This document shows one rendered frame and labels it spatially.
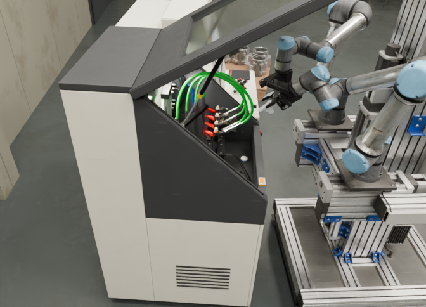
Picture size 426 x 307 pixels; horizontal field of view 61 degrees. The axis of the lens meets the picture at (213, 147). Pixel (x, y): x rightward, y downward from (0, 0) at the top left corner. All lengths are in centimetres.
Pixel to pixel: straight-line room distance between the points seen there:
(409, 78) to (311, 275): 143
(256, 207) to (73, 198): 187
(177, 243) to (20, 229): 150
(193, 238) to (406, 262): 145
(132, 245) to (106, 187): 41
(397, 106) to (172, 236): 119
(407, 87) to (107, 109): 110
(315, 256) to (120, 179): 140
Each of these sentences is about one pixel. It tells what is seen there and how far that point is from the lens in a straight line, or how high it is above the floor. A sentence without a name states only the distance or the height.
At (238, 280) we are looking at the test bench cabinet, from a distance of 218.
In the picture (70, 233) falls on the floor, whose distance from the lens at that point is 296.
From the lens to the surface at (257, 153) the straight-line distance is 199.
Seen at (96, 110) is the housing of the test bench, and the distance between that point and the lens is 151.
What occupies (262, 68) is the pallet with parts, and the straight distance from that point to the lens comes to 474.
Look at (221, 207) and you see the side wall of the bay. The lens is 173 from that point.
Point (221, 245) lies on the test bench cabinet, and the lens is 194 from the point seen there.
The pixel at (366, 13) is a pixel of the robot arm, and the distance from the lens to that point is 206.
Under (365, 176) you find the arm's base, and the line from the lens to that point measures 181.
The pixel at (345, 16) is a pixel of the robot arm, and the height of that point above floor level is 160.
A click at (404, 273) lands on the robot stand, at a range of 267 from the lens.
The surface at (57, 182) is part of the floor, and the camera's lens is 342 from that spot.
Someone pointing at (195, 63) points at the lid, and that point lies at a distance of 131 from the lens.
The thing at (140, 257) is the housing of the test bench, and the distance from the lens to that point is 208.
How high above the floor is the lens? 212
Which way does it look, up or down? 36 degrees down
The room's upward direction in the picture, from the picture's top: 2 degrees clockwise
